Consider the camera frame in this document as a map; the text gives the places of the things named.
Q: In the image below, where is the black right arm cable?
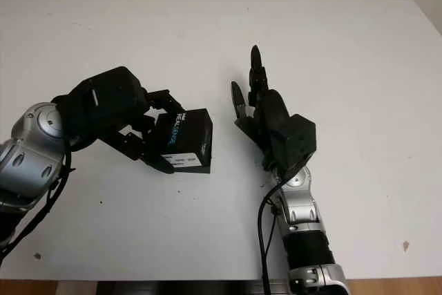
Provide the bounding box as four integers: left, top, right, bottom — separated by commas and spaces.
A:
258, 156, 310, 295

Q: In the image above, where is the black RealSense box lid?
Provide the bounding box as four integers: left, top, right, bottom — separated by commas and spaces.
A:
151, 108, 213, 171

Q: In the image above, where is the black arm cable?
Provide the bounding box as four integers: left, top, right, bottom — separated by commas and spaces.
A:
0, 142, 75, 261
258, 156, 310, 295

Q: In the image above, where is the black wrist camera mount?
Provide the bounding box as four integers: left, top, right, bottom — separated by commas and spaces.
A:
51, 66, 149, 153
269, 114, 318, 171

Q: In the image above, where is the black camera box base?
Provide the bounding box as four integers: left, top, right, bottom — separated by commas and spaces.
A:
171, 165, 211, 175

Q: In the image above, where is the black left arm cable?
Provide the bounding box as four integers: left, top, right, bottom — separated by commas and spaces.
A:
0, 142, 75, 261

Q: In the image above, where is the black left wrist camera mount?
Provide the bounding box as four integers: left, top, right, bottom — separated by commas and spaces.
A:
51, 66, 149, 153

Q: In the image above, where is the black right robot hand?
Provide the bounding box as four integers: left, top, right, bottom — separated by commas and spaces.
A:
230, 45, 291, 171

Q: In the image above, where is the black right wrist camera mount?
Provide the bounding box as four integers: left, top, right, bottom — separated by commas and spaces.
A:
269, 114, 318, 171

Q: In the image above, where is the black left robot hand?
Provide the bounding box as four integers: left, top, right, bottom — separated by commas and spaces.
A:
99, 89, 182, 175

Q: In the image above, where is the dark robot torso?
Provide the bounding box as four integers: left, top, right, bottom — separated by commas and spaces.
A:
96, 280, 291, 295

